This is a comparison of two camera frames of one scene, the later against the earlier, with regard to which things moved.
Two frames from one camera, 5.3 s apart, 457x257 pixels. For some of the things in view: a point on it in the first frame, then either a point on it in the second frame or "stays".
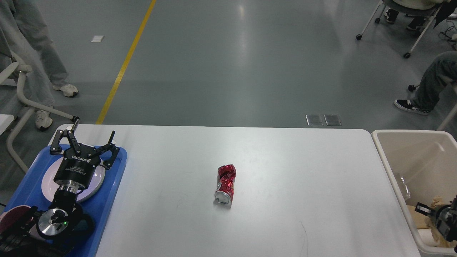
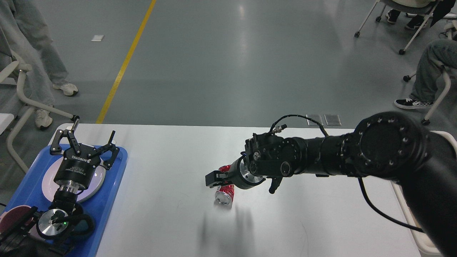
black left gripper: (76, 172) stays
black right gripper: (446, 220) -> (268, 155)
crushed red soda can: (226, 176) stays
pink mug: (12, 218) stays
